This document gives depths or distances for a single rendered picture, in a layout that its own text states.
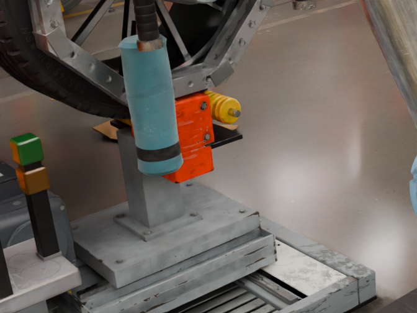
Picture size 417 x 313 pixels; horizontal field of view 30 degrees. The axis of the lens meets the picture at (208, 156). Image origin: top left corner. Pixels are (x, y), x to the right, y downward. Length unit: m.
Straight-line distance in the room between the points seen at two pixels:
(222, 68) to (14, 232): 0.55
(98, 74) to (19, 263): 0.41
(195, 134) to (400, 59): 0.70
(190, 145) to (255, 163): 1.14
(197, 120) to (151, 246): 0.33
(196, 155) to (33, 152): 0.51
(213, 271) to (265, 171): 0.92
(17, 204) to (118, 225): 0.33
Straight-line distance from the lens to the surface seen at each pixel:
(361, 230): 2.26
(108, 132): 3.24
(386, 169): 2.65
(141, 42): 1.31
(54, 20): 1.47
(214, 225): 1.85
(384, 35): 1.04
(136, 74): 1.43
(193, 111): 1.63
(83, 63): 1.50
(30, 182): 1.26
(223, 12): 1.77
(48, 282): 1.26
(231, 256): 1.84
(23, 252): 1.37
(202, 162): 1.67
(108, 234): 1.88
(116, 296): 1.77
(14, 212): 1.65
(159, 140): 1.47
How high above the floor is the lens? 1.04
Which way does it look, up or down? 21 degrees down
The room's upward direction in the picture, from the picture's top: 7 degrees counter-clockwise
